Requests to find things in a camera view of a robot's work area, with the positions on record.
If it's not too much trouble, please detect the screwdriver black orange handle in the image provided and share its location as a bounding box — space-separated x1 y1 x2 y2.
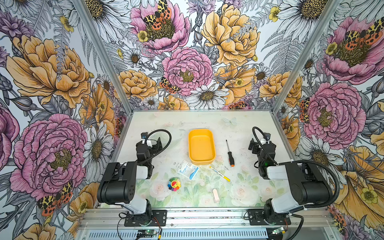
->
226 140 235 167

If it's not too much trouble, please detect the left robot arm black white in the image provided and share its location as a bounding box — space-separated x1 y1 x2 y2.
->
97 131 163 227

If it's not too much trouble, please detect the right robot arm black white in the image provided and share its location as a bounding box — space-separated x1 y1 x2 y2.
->
248 134 340 225

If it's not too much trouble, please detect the yellow plastic bin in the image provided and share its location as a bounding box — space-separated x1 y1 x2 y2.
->
188 129 216 166

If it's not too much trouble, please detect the colourful round toy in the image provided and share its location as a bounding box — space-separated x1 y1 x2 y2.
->
168 178 181 192

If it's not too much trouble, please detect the white yellow pen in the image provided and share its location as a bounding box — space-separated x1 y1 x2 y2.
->
209 166 231 183

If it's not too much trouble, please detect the clear plastic packet blue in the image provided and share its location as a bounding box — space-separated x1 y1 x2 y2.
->
177 162 200 181

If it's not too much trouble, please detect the pink eraser block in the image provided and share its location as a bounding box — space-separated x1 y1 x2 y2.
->
212 189 220 203

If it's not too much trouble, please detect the right green circuit board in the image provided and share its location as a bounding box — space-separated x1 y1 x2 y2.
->
271 227 286 235

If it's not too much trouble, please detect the green circuit board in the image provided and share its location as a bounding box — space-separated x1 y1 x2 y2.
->
271 227 286 235
136 230 159 240

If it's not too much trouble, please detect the left green circuit board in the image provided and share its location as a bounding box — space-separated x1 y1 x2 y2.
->
136 230 159 240

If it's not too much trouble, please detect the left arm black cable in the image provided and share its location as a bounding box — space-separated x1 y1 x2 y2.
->
136 128 172 166

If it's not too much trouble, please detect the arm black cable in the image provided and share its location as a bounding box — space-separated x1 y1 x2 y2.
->
136 128 172 166
251 126 341 209

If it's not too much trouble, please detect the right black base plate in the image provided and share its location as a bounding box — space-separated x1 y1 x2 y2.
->
246 209 291 226

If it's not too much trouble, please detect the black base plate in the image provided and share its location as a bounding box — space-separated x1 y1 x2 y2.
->
246 209 291 226
124 210 168 227

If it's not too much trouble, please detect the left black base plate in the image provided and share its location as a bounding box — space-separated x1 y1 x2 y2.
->
124 210 168 227

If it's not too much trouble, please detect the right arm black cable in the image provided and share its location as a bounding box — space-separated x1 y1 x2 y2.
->
251 126 341 209

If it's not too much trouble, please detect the aluminium front rail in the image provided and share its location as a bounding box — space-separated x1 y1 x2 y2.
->
75 207 343 240

